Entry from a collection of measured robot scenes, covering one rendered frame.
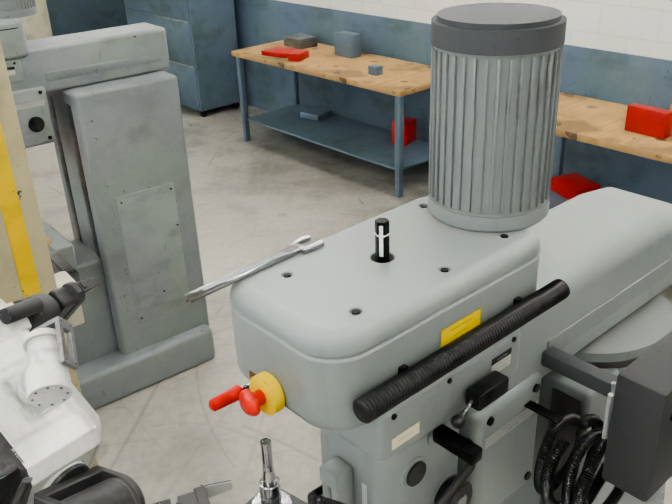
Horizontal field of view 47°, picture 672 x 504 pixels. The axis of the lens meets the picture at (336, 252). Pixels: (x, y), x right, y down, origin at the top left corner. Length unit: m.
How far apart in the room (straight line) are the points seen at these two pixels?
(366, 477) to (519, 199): 0.50
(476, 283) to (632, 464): 0.38
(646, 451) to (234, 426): 2.80
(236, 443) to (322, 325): 2.79
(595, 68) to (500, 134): 4.66
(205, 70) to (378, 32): 2.20
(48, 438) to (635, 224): 1.15
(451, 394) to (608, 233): 0.53
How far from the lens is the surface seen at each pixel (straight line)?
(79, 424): 1.36
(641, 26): 5.63
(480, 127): 1.18
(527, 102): 1.18
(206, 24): 8.43
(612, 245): 1.55
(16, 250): 2.78
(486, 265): 1.15
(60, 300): 1.83
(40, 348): 1.30
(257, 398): 1.08
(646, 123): 5.04
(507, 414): 1.39
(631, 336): 1.64
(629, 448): 1.29
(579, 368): 1.39
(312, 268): 1.13
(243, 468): 3.62
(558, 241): 1.53
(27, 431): 1.34
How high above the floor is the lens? 2.42
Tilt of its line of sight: 27 degrees down
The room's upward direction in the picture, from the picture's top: 2 degrees counter-clockwise
